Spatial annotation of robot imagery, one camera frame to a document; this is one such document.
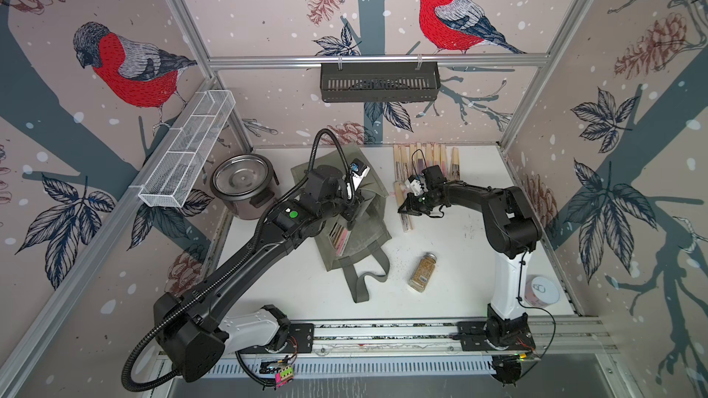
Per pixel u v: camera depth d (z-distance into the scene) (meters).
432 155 1.18
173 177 0.71
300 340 0.73
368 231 0.92
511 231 0.55
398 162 1.18
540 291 0.76
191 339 0.36
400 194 1.03
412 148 1.22
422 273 0.81
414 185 0.96
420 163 1.14
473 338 0.72
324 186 0.52
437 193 0.79
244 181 0.91
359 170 0.61
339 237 0.90
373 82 1.06
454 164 1.14
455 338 0.73
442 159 1.15
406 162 1.19
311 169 0.53
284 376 0.66
